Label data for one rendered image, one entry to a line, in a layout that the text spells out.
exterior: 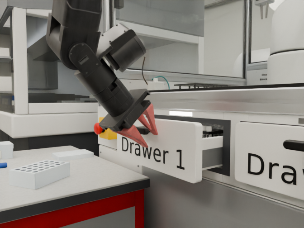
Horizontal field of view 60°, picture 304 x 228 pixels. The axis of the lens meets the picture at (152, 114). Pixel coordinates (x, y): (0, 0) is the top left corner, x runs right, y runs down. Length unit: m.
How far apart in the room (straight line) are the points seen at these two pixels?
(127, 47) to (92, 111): 0.95
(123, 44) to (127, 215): 0.45
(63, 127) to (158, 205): 0.73
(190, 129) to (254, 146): 0.11
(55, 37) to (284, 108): 0.38
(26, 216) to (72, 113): 0.80
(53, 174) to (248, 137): 0.48
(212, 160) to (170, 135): 0.10
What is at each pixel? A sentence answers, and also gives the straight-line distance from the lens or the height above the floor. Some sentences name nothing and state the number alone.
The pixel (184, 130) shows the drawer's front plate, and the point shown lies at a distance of 0.50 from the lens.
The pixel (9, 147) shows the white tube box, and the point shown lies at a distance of 1.07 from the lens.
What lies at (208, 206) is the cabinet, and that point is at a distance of 0.62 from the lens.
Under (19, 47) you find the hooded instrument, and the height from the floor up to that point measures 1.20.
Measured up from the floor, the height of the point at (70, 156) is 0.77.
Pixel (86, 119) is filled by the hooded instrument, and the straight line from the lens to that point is 1.38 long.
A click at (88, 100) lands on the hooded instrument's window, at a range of 1.40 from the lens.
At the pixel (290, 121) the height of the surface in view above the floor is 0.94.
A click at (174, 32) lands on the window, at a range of 0.70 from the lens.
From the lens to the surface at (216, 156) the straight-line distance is 0.55.
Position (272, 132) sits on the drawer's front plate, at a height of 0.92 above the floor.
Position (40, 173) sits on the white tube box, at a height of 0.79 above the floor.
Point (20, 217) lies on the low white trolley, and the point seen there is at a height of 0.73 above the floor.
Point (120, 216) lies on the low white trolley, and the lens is 0.73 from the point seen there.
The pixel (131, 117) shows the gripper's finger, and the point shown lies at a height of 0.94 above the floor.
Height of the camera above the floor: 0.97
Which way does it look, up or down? 3 degrees down
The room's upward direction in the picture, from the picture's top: straight up
